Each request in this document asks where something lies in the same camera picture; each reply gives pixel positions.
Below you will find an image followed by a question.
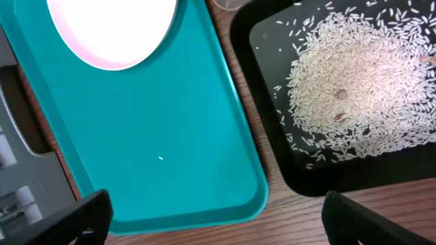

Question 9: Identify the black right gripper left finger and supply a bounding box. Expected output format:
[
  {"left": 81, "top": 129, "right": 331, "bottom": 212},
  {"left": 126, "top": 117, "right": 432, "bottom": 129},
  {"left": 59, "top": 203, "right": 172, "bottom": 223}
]
[{"left": 1, "top": 189, "right": 113, "bottom": 245}]

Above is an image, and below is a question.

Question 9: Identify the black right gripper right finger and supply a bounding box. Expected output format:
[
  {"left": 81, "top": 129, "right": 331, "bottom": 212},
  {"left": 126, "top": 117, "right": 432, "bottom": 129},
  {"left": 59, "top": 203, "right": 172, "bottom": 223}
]
[{"left": 322, "top": 191, "right": 435, "bottom": 245}]

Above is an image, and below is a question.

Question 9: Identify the grey dishwasher rack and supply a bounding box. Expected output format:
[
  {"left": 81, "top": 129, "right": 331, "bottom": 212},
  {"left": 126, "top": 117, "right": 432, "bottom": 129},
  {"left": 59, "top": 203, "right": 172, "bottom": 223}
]
[{"left": 1, "top": 33, "right": 76, "bottom": 242}]

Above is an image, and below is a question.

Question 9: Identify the teal serving tray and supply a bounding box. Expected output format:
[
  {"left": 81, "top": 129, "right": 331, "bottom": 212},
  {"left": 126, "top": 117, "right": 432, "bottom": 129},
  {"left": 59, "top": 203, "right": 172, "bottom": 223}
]
[{"left": 1, "top": 1, "right": 268, "bottom": 235}]

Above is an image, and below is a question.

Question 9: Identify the black tray bin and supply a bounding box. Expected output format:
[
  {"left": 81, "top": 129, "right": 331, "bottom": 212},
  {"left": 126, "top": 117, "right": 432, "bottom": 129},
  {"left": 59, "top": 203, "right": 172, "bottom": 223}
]
[{"left": 229, "top": 0, "right": 435, "bottom": 197}]

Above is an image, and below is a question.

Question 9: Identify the spilled rice pile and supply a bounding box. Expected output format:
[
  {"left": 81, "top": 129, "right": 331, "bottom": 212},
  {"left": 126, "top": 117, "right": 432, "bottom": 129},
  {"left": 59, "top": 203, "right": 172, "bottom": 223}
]
[{"left": 272, "top": 1, "right": 435, "bottom": 163}]

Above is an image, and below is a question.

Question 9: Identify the brown food lump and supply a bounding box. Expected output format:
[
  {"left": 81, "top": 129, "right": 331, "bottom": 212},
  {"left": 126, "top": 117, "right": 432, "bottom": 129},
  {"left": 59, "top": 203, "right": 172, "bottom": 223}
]
[{"left": 420, "top": 56, "right": 436, "bottom": 66}]

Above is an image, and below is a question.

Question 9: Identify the large white plate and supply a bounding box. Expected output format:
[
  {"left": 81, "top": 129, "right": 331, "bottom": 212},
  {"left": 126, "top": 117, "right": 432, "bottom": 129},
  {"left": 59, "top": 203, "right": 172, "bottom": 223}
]
[{"left": 46, "top": 0, "right": 178, "bottom": 71}]

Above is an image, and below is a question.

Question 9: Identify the clear plastic bin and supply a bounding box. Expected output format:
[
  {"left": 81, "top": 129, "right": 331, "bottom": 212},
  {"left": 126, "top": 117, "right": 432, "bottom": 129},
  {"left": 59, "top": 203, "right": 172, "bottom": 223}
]
[{"left": 213, "top": 0, "right": 251, "bottom": 11}]

